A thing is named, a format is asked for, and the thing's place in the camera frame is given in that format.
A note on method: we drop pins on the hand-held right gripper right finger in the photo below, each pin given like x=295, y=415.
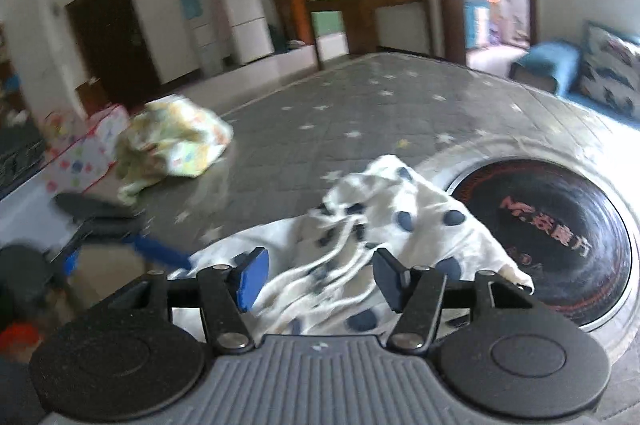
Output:
x=389, y=281

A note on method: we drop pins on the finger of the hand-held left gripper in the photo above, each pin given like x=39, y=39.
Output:
x=160, y=253
x=100, y=208

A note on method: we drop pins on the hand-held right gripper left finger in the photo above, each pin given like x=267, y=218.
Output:
x=253, y=276

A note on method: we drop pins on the white navy polka dot garment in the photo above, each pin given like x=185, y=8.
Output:
x=400, y=205

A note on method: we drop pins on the colourful printed box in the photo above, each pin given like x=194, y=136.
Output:
x=80, y=150

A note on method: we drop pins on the red object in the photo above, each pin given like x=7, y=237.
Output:
x=20, y=339

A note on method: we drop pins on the yellow floral garment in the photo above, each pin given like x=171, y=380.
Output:
x=175, y=140

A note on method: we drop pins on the black round hotplate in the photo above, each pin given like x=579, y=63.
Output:
x=545, y=235

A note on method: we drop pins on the dark wooden door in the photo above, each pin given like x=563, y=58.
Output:
x=112, y=40

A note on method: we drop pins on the white water dispenser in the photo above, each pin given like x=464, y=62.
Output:
x=202, y=30

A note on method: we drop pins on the white refrigerator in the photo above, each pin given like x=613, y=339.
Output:
x=245, y=15

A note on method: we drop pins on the wooden side table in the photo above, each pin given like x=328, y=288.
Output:
x=370, y=17

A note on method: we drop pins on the blue storage box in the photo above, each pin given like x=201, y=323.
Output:
x=477, y=17

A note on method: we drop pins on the patterned cushion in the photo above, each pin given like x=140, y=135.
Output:
x=610, y=67

